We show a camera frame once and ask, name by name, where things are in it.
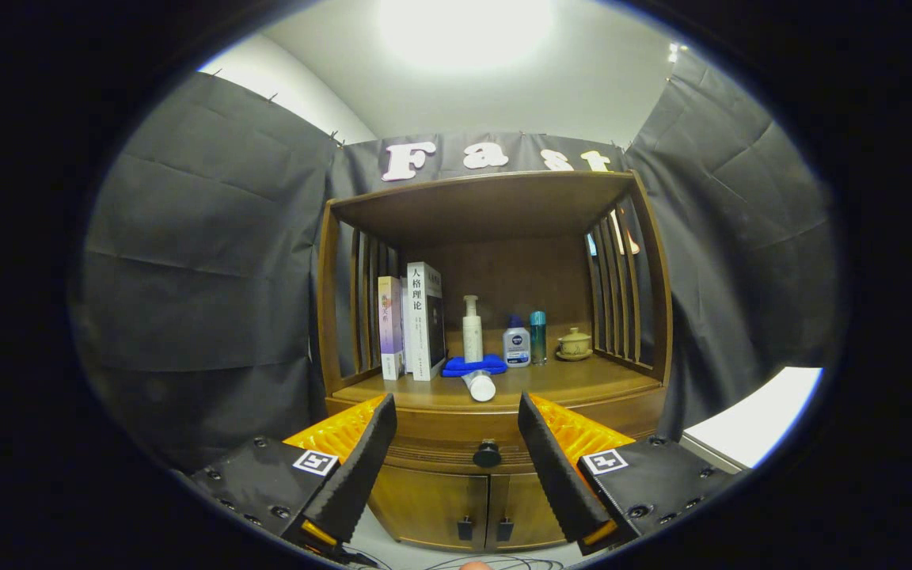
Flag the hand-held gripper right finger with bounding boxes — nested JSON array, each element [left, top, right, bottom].
[[516, 391, 742, 557]]

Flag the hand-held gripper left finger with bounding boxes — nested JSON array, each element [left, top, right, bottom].
[[187, 393, 398, 564]]

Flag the brown wooden drawer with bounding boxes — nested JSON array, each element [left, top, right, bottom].
[[325, 386, 667, 476]]

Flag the white tube with green end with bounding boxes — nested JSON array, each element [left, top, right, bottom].
[[461, 369, 497, 403]]

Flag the wooden cabinet door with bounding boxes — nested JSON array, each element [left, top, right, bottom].
[[488, 471, 569, 551], [369, 463, 490, 551]]

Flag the brown wooden countertop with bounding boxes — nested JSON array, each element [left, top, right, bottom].
[[329, 352, 663, 409]]

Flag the brown wooden cabinet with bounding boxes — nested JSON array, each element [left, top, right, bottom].
[[315, 170, 675, 553]]

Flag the blue folded cloth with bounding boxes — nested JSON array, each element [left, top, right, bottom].
[[441, 354, 508, 378]]

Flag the yellow lidded teacup with saucer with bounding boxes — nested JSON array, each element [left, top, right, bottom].
[[556, 327, 593, 362]]

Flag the white bottle with blue cap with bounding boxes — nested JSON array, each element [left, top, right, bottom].
[[503, 315, 532, 369]]

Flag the purple book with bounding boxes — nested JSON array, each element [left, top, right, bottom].
[[378, 275, 405, 381]]

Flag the white pump bottle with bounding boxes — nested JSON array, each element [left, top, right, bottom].
[[462, 295, 484, 363]]

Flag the thick white book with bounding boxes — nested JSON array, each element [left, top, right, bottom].
[[406, 262, 447, 382]]

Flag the white table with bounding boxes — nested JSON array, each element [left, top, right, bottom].
[[678, 366, 823, 474]]

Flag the black backdrop cloth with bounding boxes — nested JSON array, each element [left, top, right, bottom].
[[68, 51, 845, 472]]

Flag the black floor cables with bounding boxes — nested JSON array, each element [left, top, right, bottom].
[[341, 546, 568, 570]]

